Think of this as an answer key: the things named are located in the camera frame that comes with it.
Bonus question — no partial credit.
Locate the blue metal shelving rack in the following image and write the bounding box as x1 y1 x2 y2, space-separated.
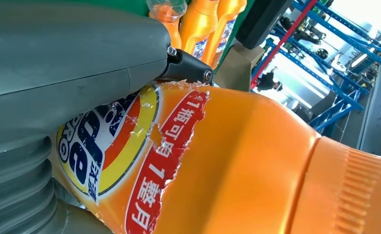
251 0 381 137

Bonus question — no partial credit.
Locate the red metal pole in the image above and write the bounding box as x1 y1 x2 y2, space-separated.
250 0 319 89

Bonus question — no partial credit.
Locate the brown cardboard box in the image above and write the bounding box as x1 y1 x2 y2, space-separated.
213 42 266 93

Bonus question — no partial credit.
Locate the person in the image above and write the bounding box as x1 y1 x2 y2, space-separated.
256 66 283 93

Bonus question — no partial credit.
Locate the black hard carry case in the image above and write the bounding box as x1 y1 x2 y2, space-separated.
235 0 293 50

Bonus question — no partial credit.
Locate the orange detergent bottle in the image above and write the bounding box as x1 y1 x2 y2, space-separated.
50 80 381 234
207 0 248 69
145 0 189 49
180 0 220 65

